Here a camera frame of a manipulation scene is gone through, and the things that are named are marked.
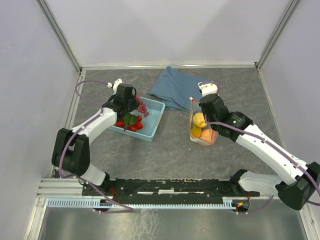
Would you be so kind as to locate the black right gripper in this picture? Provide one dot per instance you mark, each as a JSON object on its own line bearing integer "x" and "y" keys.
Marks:
{"x": 204, "y": 114}

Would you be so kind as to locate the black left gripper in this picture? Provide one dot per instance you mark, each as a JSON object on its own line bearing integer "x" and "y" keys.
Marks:
{"x": 135, "y": 104}

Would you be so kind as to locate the yellow toy pear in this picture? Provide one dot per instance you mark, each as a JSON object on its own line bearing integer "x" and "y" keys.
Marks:
{"x": 199, "y": 120}

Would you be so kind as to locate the purple toy grapes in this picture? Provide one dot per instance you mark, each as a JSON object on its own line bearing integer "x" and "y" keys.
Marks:
{"x": 142, "y": 107}

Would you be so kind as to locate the clear zip bag orange zipper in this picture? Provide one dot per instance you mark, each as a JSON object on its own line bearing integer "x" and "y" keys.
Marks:
{"x": 194, "y": 108}

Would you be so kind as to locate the orange-red toy peach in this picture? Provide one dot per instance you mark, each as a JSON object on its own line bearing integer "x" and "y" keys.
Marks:
{"x": 209, "y": 136}

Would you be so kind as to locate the yellow toy starfruit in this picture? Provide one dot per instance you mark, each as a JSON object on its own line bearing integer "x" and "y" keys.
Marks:
{"x": 195, "y": 132}

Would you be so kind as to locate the light blue plastic basket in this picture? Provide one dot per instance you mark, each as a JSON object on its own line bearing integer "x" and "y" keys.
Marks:
{"x": 150, "y": 123}

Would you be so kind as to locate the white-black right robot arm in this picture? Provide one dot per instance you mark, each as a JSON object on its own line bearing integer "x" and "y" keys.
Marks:
{"x": 295, "y": 180}

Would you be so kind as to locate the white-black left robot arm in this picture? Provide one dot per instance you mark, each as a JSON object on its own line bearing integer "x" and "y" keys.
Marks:
{"x": 71, "y": 152}

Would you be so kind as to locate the green toy leaves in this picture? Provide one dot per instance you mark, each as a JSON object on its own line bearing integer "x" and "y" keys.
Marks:
{"x": 129, "y": 120}

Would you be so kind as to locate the red toy strawberry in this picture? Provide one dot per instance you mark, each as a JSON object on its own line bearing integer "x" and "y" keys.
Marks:
{"x": 120, "y": 124}
{"x": 139, "y": 125}
{"x": 132, "y": 128}

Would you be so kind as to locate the blue folded cloth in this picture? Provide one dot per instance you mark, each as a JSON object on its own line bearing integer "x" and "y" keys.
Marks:
{"x": 175, "y": 88}

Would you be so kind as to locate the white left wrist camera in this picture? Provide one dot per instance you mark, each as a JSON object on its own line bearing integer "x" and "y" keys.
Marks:
{"x": 114, "y": 85}

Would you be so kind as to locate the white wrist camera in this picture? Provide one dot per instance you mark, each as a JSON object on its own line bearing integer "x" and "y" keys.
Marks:
{"x": 208, "y": 87}
{"x": 114, "y": 85}

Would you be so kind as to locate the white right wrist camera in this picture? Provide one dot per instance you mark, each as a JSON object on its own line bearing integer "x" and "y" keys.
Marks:
{"x": 208, "y": 87}

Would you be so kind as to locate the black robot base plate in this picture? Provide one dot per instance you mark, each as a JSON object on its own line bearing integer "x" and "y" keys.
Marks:
{"x": 173, "y": 191}

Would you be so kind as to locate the aluminium frame post left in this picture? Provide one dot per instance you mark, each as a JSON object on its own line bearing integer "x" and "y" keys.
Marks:
{"x": 48, "y": 14}

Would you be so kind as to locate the aluminium frame post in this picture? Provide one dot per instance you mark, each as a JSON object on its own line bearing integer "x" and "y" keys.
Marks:
{"x": 277, "y": 32}
{"x": 48, "y": 14}

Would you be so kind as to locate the aluminium frame post right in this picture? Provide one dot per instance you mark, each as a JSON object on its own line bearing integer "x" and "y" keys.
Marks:
{"x": 277, "y": 32}

